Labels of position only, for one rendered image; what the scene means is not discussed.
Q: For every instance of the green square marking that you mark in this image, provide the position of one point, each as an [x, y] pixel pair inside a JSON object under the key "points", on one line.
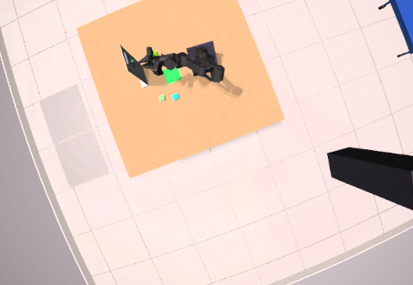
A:
{"points": [[172, 76]]}

